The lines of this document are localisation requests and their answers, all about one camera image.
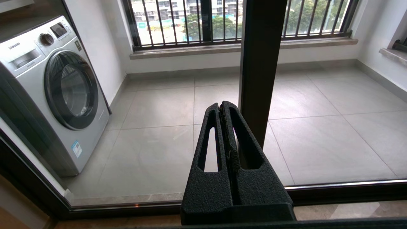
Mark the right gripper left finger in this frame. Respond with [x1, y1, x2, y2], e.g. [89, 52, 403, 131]
[181, 103, 234, 213]

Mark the black long window railing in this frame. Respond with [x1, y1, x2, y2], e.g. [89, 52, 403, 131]
[130, 0, 353, 49]

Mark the long grey stone window sill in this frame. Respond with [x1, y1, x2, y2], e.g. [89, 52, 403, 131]
[130, 38, 359, 60]

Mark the silver front-load washing machine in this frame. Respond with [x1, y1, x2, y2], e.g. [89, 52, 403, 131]
[0, 15, 112, 177]

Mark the black short window railing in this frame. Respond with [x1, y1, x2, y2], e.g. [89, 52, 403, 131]
[393, 38, 407, 53]

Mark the black sliding door frame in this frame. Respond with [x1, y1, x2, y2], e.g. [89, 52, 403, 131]
[264, 0, 407, 205]

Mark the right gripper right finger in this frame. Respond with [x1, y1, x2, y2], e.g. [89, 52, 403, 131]
[223, 101, 293, 206]

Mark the short grey stone window sill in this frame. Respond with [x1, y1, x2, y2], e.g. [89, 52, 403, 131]
[379, 48, 407, 67]

